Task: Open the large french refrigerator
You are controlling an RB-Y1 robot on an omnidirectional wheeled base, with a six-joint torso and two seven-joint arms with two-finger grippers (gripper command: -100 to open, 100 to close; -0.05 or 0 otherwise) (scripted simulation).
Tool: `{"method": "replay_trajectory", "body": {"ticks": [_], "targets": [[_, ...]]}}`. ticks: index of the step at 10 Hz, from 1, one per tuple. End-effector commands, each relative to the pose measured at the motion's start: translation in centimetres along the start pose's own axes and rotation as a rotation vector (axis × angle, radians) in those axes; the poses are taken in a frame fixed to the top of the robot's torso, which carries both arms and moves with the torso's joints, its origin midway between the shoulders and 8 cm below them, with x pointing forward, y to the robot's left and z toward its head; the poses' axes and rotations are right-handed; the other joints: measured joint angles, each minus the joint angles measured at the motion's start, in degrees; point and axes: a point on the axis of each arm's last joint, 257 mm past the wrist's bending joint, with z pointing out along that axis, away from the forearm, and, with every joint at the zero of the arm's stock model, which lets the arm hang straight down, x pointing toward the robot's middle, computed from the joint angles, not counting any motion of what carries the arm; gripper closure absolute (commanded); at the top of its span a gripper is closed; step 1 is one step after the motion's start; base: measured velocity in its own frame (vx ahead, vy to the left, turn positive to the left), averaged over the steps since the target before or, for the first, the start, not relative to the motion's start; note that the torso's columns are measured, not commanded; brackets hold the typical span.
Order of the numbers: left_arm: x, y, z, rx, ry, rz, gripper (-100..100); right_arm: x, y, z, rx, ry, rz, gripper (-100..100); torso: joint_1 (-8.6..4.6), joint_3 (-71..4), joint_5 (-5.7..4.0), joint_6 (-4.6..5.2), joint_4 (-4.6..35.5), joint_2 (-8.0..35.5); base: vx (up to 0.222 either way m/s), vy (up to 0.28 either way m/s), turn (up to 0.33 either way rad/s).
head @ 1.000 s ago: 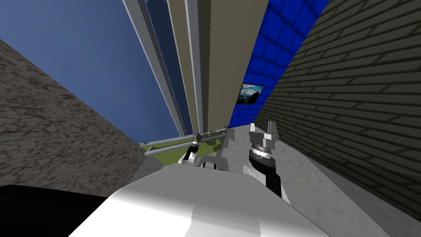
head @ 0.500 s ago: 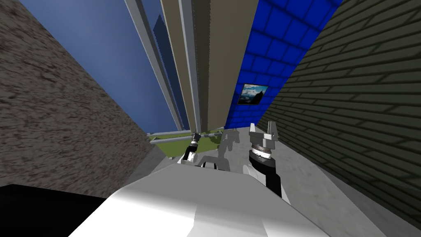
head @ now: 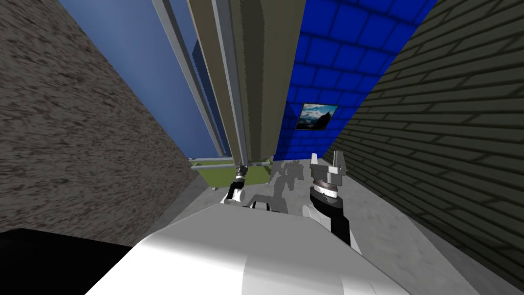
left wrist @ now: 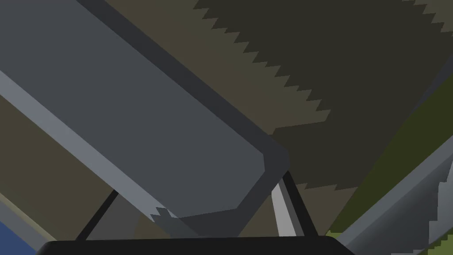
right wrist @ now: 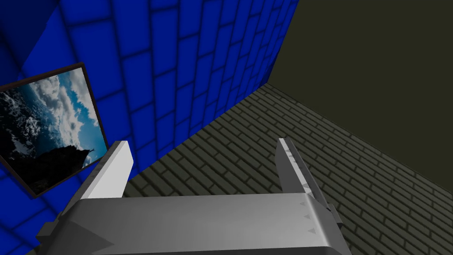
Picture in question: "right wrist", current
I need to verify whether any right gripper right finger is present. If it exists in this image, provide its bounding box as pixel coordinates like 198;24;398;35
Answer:
276;138;330;209

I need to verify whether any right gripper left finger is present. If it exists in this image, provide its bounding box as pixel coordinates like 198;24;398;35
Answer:
63;140;134;214

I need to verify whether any framed sky and clouds picture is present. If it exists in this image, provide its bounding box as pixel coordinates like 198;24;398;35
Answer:
0;62;109;198

